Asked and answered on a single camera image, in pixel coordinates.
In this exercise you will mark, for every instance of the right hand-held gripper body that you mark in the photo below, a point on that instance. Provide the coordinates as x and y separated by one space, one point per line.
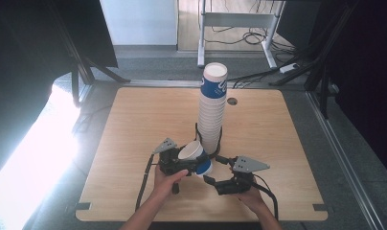
242 179

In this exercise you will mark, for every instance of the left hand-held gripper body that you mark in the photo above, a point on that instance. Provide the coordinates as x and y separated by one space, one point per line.
169 163

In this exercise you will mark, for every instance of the single blue and white cup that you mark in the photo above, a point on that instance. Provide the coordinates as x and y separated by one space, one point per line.
191 150

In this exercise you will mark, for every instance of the stack of white paper cups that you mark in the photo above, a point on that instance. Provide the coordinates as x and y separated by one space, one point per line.
212 115

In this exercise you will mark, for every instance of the person's right hand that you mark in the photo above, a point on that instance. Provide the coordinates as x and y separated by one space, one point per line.
252 199

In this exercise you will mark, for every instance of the person's left hand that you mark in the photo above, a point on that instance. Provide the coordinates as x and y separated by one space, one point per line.
164 188

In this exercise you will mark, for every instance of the white power strip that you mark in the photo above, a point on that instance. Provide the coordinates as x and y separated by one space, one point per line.
289 67

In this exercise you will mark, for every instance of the black metal stand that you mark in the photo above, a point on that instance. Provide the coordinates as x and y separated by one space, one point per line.
324 89

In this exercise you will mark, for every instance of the black tripod stand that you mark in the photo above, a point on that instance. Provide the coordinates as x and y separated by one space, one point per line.
83 70

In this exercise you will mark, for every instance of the white partition panel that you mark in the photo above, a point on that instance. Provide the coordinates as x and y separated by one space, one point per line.
139 22

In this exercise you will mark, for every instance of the dark curtain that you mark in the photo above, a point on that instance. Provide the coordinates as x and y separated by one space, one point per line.
19 64
367 80

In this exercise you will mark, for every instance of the metal floor rail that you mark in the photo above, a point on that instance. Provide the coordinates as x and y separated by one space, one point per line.
341 159

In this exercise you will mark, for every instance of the white metal desk frame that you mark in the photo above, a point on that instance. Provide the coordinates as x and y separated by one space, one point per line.
236 19

